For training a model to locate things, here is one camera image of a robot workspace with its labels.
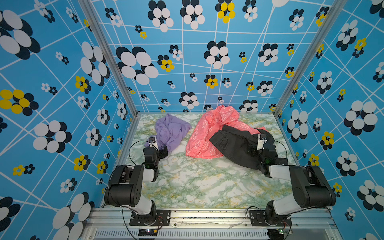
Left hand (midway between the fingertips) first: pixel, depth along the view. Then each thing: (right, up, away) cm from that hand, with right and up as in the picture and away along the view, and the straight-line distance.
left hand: (158, 144), depth 93 cm
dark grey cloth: (+52, -1, +1) cm, 52 cm away
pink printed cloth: (+26, -1, +5) cm, 26 cm away
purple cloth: (+6, +8, +8) cm, 13 cm away
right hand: (+64, 0, +1) cm, 64 cm away
